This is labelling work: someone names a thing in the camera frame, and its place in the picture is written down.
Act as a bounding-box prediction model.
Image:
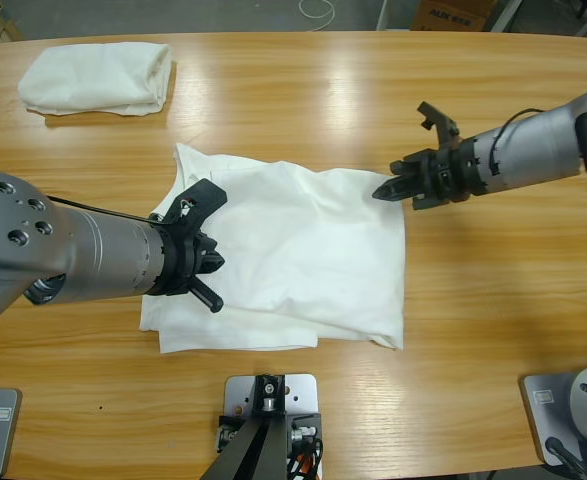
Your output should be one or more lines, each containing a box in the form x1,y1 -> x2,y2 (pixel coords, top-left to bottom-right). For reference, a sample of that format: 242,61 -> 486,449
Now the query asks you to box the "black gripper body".
390,138 -> 485,212
147,219 -> 225,315

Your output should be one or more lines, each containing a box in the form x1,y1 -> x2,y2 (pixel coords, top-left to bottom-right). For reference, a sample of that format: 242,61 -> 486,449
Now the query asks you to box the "white t-shirt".
139,142 -> 407,355

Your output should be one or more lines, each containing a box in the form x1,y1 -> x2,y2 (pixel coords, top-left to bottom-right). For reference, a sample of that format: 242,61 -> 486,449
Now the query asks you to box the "white cloth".
17,42 -> 175,117

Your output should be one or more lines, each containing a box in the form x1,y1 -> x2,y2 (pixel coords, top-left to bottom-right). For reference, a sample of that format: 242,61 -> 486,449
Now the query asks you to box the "cardboard box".
411,0 -> 497,32

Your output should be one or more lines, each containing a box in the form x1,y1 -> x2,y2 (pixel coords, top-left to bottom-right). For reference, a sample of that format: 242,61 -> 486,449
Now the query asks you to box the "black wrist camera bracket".
148,177 -> 229,239
416,101 -> 462,149

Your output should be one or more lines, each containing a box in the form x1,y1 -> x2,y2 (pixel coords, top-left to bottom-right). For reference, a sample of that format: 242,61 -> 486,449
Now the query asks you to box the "white camera stand mount block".
222,373 -> 323,480

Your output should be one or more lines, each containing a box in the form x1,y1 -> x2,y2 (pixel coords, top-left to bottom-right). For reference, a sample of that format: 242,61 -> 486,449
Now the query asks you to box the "white cable loop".
297,0 -> 337,24

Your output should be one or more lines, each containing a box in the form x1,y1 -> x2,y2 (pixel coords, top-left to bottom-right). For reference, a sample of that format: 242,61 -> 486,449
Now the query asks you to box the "orange cable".
292,451 -> 324,480

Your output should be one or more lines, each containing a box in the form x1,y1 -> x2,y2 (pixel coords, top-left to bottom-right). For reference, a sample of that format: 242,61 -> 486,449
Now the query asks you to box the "black camera stand cable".
285,437 -> 324,480

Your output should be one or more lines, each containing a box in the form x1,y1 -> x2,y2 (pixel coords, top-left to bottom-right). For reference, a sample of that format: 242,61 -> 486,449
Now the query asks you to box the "black base cable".
544,436 -> 587,480

